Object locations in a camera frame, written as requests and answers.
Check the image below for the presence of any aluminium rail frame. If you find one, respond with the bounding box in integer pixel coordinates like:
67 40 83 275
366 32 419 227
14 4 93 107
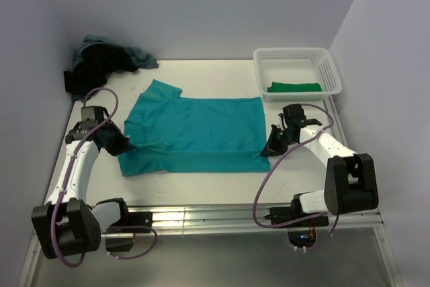
33 98 384 237

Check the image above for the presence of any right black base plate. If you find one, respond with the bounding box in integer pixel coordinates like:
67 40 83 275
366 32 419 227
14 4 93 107
264 206 329 228

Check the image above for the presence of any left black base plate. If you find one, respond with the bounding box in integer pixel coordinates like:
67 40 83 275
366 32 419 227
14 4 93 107
128 211 153 232

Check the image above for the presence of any black t-shirt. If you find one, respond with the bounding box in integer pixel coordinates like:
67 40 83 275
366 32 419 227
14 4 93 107
63 44 138 101

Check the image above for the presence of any grey-blue t-shirt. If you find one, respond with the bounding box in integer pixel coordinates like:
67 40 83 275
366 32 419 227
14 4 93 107
73 35 159 69

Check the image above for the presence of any rolled green t-shirt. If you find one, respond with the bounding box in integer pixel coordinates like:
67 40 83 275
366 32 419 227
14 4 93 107
267 82 322 93

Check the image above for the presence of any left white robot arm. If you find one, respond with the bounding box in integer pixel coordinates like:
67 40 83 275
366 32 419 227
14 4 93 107
31 106 132 259

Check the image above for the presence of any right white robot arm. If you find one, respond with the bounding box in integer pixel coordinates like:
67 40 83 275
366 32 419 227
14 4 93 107
255 104 379 229

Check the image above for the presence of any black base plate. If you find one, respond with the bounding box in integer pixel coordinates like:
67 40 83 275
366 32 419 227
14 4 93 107
128 211 153 232
264 206 329 228

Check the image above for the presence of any teal t-shirt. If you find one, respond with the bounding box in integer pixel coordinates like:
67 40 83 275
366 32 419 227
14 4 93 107
118 80 270 177

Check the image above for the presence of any white plastic basket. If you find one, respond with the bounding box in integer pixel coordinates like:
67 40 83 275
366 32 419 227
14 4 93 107
253 47 342 102

